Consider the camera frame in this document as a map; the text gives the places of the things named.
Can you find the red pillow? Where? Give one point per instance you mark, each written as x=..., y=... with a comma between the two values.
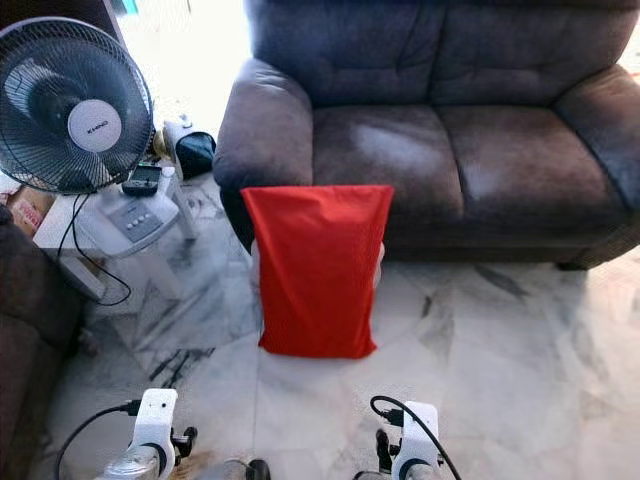
x=318, y=270

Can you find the dark brown two-seat sofa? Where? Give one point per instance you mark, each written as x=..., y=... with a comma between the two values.
x=450, y=150

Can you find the small white table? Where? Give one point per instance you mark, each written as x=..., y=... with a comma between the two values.
x=60, y=235

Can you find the black power adapter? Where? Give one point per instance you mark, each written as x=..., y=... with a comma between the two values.
x=140, y=188

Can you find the cardboard box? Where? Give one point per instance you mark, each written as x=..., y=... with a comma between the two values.
x=25, y=208

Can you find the black pouch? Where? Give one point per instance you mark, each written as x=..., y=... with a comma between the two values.
x=195, y=153

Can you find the white plastic bottle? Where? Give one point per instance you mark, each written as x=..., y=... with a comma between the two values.
x=175, y=130

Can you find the black and white table fan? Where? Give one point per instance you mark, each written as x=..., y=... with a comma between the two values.
x=75, y=105

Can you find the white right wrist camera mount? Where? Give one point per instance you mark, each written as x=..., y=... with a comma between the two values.
x=418, y=432

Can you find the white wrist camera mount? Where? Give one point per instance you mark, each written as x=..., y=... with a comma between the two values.
x=156, y=415
x=418, y=432

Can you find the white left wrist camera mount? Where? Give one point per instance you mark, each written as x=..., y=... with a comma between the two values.
x=156, y=415

